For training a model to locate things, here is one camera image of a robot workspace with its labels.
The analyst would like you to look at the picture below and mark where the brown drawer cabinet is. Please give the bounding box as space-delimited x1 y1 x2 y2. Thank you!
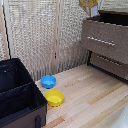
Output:
87 9 128 82

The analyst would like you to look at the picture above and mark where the blue plastic bowl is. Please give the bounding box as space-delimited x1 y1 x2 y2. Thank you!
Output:
40 74 58 90

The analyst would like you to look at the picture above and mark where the yellow plastic bowl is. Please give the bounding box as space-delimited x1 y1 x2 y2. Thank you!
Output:
44 89 66 108

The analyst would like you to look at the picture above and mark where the woven folding screen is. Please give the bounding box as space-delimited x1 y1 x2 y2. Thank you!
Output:
0 0 128 82

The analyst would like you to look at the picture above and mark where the black fabric storage box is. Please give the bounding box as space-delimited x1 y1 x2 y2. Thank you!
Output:
0 57 49 128

